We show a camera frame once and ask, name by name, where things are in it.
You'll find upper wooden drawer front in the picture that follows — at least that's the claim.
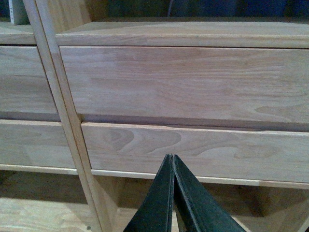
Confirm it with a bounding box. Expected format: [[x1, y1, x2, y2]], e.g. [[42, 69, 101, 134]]
[[60, 46, 309, 131]]

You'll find neighbouring wooden shelf cabinet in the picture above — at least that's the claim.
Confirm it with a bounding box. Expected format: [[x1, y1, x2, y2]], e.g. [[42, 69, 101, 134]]
[[0, 19, 102, 232]]

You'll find wooden drawer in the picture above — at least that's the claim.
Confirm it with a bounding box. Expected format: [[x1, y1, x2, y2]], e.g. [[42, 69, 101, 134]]
[[82, 123, 309, 183], [60, 46, 309, 131]]

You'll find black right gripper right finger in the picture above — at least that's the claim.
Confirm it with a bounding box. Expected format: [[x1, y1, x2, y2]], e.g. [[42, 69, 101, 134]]
[[173, 155, 245, 232]]

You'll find white book on shelf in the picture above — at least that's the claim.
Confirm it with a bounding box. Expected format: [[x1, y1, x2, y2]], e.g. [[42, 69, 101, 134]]
[[8, 0, 29, 26]]

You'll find light wooden shelf cabinet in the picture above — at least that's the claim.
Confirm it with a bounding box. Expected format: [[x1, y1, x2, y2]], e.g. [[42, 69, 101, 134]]
[[25, 0, 309, 232]]

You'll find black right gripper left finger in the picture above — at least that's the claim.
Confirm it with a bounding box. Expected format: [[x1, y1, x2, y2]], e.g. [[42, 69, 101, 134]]
[[124, 154, 174, 232]]

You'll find lower wooden drawer front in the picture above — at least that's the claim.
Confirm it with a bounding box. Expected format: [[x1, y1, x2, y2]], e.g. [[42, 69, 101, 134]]
[[82, 123, 309, 183]]

